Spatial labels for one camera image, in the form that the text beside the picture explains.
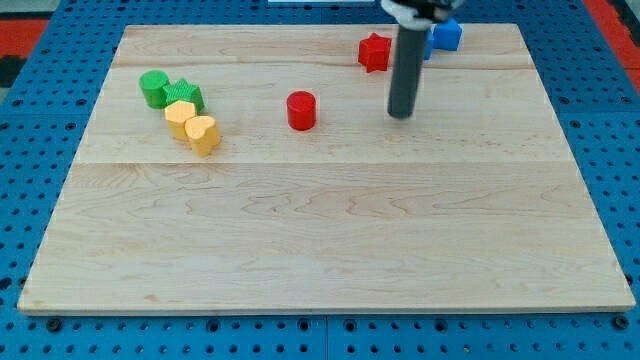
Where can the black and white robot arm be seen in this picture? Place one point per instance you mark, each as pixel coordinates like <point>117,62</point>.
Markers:
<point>418,15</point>

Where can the blue cube block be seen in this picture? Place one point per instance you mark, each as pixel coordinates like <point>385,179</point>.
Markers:
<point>447,35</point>

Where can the red cylinder block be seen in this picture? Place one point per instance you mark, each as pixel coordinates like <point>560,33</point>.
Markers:
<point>301,110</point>

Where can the yellow heart block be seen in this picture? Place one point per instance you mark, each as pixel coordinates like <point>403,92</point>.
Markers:
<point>203,134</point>

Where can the red star block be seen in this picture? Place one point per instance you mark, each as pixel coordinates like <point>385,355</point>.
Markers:
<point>374,52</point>

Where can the light wooden board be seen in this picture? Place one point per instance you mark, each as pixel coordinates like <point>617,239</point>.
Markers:
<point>475,205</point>

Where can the yellow hexagon block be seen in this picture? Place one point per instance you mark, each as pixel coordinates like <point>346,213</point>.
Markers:
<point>176,116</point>

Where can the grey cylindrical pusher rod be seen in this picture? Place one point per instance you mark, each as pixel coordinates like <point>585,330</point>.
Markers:
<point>410,50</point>

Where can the green star block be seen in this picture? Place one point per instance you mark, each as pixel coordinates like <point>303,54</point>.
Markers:
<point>183,90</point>

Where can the blue block behind rod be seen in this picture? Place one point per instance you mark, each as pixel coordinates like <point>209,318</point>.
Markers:
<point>430,41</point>

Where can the green cylinder block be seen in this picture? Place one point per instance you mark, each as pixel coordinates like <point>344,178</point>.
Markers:
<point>152,85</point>

